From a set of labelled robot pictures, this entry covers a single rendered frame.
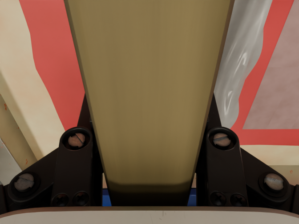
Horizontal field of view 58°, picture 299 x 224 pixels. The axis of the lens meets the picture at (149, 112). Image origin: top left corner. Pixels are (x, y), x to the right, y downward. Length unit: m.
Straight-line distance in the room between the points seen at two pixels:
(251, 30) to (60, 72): 0.18
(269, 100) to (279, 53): 0.06
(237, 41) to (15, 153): 0.27
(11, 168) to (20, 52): 0.16
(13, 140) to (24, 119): 0.03
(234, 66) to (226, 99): 0.04
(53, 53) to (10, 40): 0.04
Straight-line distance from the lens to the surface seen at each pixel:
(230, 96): 0.30
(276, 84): 0.31
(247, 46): 0.26
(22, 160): 0.37
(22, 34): 0.27
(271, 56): 0.28
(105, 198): 0.39
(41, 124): 0.35
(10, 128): 0.34
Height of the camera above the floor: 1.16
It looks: 43 degrees down
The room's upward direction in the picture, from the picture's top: 179 degrees clockwise
